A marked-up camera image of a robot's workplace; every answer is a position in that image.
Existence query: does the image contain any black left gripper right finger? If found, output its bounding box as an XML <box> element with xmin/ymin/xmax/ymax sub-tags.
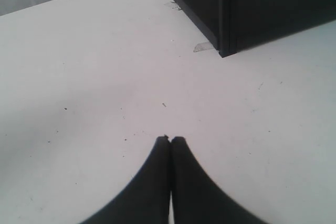
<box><xmin>171</xmin><ymin>136</ymin><xmax>264</xmax><ymax>223</ymax></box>

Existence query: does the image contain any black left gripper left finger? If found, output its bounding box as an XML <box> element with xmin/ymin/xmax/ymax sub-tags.
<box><xmin>83</xmin><ymin>135</ymin><xmax>171</xmax><ymax>223</ymax></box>

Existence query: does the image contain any clear tape piece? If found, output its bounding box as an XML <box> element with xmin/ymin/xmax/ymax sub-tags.
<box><xmin>193</xmin><ymin>41</ymin><xmax>214</xmax><ymax>52</ymax></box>

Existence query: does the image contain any black two-tier shelf rack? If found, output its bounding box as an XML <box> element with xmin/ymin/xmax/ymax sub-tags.
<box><xmin>174</xmin><ymin>0</ymin><xmax>335</xmax><ymax>57</ymax></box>

